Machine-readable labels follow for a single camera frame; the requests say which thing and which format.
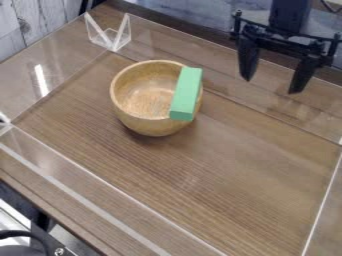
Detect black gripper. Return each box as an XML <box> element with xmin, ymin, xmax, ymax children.
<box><xmin>231</xmin><ymin>0</ymin><xmax>342</xmax><ymax>94</ymax></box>

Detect green rectangular block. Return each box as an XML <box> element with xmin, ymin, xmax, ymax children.
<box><xmin>170</xmin><ymin>67</ymin><xmax>203</xmax><ymax>121</ymax></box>

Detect wooden bowl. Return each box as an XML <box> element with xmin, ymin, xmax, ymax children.
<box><xmin>110</xmin><ymin>60</ymin><xmax>203</xmax><ymax>137</ymax></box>

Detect clear acrylic tray walls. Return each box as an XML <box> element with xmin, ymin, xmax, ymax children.
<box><xmin>0</xmin><ymin>9</ymin><xmax>342</xmax><ymax>256</ymax></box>

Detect clear acrylic corner bracket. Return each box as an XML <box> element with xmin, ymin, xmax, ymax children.
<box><xmin>84</xmin><ymin>13</ymin><xmax>131</xmax><ymax>52</ymax></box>

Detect black metal table bracket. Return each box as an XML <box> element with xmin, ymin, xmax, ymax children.
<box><xmin>29</xmin><ymin>223</ymin><xmax>78</xmax><ymax>256</ymax></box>

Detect black cable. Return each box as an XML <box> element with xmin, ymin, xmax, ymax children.
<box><xmin>0</xmin><ymin>229</ymin><xmax>46</xmax><ymax>256</ymax></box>

